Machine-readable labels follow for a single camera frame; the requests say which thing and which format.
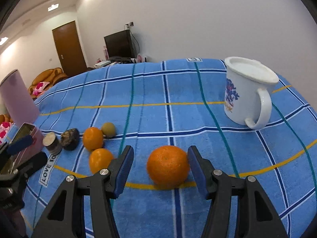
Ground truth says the blue checked blanket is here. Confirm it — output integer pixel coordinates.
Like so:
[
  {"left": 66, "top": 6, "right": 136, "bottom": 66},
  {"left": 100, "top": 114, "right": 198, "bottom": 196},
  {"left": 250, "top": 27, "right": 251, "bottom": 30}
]
[{"left": 21, "top": 58, "right": 317, "bottom": 238}]

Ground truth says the pink floral cushion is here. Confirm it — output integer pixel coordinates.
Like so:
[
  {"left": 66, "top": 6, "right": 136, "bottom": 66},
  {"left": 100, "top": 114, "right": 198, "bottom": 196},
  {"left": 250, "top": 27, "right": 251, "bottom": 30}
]
[
  {"left": 0, "top": 121, "right": 14, "bottom": 145},
  {"left": 32, "top": 81, "right": 49, "bottom": 97}
]

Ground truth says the black television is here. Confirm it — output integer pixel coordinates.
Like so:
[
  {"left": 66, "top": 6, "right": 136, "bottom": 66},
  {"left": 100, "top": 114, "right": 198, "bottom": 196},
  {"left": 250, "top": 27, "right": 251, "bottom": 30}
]
[{"left": 104, "top": 30, "right": 135, "bottom": 58}]

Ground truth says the dark brown round fruit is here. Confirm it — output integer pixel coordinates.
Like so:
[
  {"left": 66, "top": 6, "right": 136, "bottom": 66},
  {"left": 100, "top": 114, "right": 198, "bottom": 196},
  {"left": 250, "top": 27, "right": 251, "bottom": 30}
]
[{"left": 61, "top": 128, "right": 80, "bottom": 151}]

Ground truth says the cut dark brown fruit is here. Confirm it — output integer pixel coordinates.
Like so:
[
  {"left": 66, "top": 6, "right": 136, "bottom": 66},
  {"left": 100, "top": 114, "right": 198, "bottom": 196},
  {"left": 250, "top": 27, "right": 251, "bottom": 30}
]
[{"left": 42, "top": 132, "right": 62, "bottom": 155}]

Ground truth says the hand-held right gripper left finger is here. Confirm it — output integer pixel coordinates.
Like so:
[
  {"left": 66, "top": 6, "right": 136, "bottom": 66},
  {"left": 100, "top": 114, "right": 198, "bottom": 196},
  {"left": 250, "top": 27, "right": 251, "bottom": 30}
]
[{"left": 31, "top": 145, "right": 135, "bottom": 238}]

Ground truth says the pink insulated bottle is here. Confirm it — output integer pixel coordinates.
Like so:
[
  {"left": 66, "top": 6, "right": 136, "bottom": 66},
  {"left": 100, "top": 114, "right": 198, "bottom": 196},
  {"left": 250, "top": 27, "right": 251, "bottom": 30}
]
[{"left": 0, "top": 69, "right": 40, "bottom": 127}]

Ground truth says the black power cable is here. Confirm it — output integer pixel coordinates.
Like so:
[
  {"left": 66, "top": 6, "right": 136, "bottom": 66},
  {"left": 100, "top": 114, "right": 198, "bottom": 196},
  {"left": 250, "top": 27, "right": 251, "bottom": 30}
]
[{"left": 129, "top": 28, "right": 140, "bottom": 55}]

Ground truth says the small tan longan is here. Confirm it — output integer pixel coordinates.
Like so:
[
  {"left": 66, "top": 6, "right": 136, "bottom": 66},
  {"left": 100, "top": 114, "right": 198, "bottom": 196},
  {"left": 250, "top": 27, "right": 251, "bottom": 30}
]
[{"left": 101, "top": 122, "right": 116, "bottom": 138}]

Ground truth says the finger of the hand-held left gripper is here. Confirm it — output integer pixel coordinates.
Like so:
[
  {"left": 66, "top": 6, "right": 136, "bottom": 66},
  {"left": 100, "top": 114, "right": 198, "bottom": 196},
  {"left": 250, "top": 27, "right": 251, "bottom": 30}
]
[
  {"left": 12, "top": 152, "right": 48, "bottom": 176},
  {"left": 0, "top": 135, "right": 33, "bottom": 158}
]

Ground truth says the large orange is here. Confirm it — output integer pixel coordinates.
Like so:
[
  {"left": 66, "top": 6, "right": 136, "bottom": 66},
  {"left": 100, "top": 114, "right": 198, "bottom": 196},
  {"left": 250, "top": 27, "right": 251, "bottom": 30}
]
[{"left": 147, "top": 145, "right": 191, "bottom": 190}]

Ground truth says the pink metal tin box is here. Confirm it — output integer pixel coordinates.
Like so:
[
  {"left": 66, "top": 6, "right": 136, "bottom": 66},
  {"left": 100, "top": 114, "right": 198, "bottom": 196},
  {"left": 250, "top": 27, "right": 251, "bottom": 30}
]
[{"left": 0, "top": 122, "right": 45, "bottom": 176}]

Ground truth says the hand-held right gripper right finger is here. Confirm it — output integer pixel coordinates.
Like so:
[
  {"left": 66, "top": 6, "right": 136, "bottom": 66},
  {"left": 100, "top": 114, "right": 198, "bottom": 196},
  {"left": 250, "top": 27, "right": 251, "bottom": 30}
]
[{"left": 187, "top": 145, "right": 289, "bottom": 238}]

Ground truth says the person's left forearm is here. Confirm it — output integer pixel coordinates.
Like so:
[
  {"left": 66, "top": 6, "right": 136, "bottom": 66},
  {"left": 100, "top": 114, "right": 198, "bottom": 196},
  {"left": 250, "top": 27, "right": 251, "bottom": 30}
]
[{"left": 0, "top": 208, "right": 28, "bottom": 238}]

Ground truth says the white printed mug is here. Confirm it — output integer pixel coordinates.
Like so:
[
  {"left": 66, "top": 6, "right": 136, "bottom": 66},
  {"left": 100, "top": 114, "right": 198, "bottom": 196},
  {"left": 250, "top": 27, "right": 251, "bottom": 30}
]
[{"left": 223, "top": 57, "right": 280, "bottom": 130}]

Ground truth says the brown wooden door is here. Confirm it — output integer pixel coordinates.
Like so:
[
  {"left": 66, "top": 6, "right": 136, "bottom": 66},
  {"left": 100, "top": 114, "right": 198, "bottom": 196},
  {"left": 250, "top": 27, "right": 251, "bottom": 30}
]
[{"left": 52, "top": 20, "right": 88, "bottom": 77}]

